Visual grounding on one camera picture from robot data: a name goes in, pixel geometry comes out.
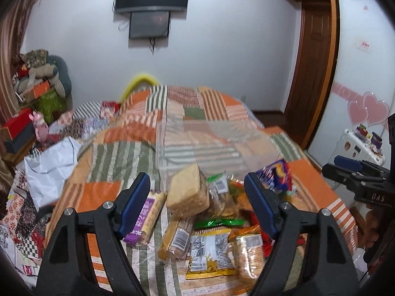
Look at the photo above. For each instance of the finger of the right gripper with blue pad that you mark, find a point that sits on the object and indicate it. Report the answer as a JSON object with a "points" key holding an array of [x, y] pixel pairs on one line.
{"points": [[345, 175], [348, 162]]}

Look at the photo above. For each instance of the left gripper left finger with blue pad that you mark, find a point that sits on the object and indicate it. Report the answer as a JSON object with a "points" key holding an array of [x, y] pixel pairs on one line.
{"points": [[67, 267]]}

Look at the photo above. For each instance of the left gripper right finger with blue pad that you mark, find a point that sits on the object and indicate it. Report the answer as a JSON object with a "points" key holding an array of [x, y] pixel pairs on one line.
{"points": [[327, 268]]}

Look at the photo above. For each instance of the blue chip snack bag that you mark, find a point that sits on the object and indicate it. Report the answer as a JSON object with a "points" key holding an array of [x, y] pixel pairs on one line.
{"points": [[276, 177]]}

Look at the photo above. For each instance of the red cartoon snack bag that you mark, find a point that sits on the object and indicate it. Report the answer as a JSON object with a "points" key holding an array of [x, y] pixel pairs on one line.
{"points": [[267, 241]]}

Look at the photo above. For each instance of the green foil candy wrapper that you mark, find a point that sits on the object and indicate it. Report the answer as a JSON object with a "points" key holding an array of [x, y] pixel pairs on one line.
{"points": [[220, 222]]}

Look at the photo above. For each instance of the clear bag fried snacks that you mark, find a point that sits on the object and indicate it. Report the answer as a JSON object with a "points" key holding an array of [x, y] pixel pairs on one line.
{"points": [[222, 204]]}

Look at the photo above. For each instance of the orange biscuit pack clear wrap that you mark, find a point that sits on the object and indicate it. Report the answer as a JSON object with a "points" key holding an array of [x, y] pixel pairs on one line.
{"points": [[246, 251]]}

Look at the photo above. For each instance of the clear plastic storage bin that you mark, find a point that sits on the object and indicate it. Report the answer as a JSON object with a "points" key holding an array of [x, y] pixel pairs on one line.
{"points": [[234, 148]]}

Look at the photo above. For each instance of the yellow silver peanut snack bag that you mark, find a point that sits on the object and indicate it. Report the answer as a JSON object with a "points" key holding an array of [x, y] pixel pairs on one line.
{"points": [[208, 256]]}

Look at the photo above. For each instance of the tan bread loaf pack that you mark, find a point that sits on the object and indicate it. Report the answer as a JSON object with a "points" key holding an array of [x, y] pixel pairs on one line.
{"points": [[188, 192]]}

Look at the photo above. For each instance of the purple wafer biscuit pack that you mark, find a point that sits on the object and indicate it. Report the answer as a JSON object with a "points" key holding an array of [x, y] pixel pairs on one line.
{"points": [[145, 224]]}

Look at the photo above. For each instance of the brown cracker pack with barcode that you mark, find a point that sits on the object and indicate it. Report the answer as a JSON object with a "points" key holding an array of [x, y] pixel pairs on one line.
{"points": [[176, 240]]}

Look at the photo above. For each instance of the white radiator with stickers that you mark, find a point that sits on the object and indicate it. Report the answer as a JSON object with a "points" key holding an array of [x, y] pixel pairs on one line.
{"points": [[359, 144]]}

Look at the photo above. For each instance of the checkered patchwork quilt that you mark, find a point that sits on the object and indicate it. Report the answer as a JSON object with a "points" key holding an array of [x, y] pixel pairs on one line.
{"points": [[23, 228]]}

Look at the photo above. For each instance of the brown wooden door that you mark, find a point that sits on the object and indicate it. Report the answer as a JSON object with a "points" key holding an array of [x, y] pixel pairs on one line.
{"points": [[308, 88]]}

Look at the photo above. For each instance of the white crumpled cloth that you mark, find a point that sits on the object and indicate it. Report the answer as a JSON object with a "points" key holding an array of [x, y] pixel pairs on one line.
{"points": [[47, 173]]}

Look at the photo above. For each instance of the orange green patchwork bedspread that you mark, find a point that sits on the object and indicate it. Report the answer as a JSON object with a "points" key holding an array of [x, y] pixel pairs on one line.
{"points": [[112, 159]]}

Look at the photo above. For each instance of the dark grey box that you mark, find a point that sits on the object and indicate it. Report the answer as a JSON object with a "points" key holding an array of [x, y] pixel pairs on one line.
{"points": [[13, 146]]}

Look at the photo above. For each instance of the pink plush bunny toy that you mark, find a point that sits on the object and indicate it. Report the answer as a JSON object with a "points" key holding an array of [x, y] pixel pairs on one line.
{"points": [[41, 127]]}

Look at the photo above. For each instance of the red gift box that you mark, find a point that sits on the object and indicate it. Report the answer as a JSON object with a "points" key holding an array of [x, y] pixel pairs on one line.
{"points": [[14, 126]]}

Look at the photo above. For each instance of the green gift box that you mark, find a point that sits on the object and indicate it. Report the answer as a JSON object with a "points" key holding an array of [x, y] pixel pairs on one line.
{"points": [[51, 105]]}

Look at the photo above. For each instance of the yellow curved headboard piece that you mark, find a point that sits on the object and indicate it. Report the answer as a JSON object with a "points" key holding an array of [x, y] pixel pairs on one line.
{"points": [[136, 82]]}

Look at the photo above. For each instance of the orange flat box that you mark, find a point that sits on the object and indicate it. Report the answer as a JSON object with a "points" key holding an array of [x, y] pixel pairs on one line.
{"points": [[36, 91]]}

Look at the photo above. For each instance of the grey green plush cushion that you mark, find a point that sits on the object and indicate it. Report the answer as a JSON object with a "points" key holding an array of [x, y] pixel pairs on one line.
{"points": [[61, 81]]}

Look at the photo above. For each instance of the red striped curtain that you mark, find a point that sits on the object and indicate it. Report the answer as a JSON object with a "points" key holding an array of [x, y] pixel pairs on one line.
{"points": [[14, 19]]}

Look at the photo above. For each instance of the pink heart wall decoration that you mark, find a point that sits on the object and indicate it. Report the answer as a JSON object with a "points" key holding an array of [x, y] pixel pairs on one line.
{"points": [[367, 109]]}

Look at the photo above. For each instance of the small black wall monitor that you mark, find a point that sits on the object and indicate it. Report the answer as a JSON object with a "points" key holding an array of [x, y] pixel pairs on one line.
{"points": [[149, 24]]}

